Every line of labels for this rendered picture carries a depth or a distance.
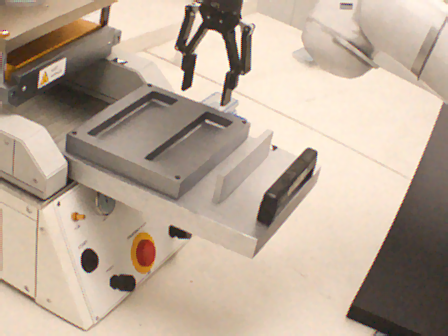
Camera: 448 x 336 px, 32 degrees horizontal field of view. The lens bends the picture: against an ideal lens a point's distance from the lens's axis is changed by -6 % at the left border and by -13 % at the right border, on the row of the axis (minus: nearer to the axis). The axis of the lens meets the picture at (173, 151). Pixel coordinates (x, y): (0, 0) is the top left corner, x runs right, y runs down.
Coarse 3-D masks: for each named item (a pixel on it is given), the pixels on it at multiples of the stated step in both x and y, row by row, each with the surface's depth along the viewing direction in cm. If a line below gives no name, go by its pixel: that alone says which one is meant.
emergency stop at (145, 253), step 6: (144, 240) 120; (138, 246) 119; (144, 246) 119; (150, 246) 121; (138, 252) 119; (144, 252) 119; (150, 252) 121; (138, 258) 119; (144, 258) 119; (150, 258) 120; (144, 264) 120; (150, 264) 120
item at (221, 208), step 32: (224, 160) 111; (256, 160) 109; (288, 160) 113; (128, 192) 103; (192, 192) 103; (224, 192) 102; (256, 192) 105; (192, 224) 100; (224, 224) 98; (256, 224) 99
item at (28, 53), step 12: (72, 24) 121; (84, 24) 121; (96, 24) 122; (48, 36) 116; (60, 36) 116; (72, 36) 117; (24, 48) 111; (36, 48) 111; (48, 48) 112; (12, 60) 107; (24, 60) 108; (12, 72) 106
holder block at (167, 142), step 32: (128, 96) 117; (160, 96) 119; (96, 128) 108; (128, 128) 112; (160, 128) 110; (192, 128) 114; (224, 128) 116; (96, 160) 105; (128, 160) 102; (160, 160) 106; (192, 160) 105; (160, 192) 102
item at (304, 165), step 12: (300, 156) 106; (312, 156) 107; (288, 168) 103; (300, 168) 104; (312, 168) 109; (276, 180) 101; (288, 180) 101; (300, 180) 104; (276, 192) 98; (288, 192) 101; (264, 204) 98; (276, 204) 98; (264, 216) 99
